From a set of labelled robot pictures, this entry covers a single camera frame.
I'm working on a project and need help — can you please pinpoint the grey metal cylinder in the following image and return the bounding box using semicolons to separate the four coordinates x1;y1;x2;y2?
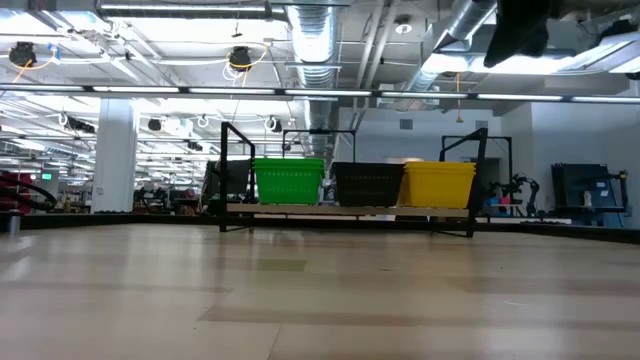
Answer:
6;208;23;236

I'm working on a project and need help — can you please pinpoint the black metal shelf frame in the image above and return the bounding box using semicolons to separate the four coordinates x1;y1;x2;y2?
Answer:
218;121;490;239

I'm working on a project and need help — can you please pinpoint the wide silver ribbed duct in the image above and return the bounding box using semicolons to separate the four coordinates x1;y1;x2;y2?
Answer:
285;3;346;159

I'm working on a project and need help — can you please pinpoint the bright angled light panel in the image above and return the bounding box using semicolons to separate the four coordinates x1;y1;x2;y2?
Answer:
569;30;640;76

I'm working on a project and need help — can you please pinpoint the black aluminium table frame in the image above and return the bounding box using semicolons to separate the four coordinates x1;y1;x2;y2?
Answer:
0;212;640;246

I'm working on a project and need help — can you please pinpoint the long linear ceiling light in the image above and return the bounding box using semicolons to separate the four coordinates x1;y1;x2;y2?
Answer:
0;84;640;104

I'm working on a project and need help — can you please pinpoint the black curved hose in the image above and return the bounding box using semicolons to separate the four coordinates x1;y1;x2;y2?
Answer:
0;172;57;214

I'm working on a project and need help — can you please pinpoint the dark background workstation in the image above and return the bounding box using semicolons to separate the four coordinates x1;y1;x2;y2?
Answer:
202;159;251;216

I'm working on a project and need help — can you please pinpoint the dark framed ceiling light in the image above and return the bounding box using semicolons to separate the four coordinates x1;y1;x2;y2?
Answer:
94;0;289;22

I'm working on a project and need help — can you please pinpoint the white square column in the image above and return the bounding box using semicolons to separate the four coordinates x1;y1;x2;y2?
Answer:
91;97;140;215

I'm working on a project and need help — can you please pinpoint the black ceiling cable reel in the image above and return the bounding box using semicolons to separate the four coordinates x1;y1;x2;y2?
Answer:
8;41;37;69
228;45;254;72

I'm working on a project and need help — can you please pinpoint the wooden shelf board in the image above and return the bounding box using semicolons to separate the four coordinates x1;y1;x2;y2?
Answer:
225;202;471;219

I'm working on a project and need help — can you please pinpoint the dark blue equipment rack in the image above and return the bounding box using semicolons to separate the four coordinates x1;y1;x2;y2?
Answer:
549;162;630;227

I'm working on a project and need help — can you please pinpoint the dark red bulky object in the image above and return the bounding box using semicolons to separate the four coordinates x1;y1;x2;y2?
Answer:
0;171;36;214

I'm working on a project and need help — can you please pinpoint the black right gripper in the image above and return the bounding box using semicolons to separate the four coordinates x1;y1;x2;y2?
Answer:
483;0;551;69

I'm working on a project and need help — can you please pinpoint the narrow silver spiral duct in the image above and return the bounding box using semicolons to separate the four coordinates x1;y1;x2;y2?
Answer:
389;0;501;111

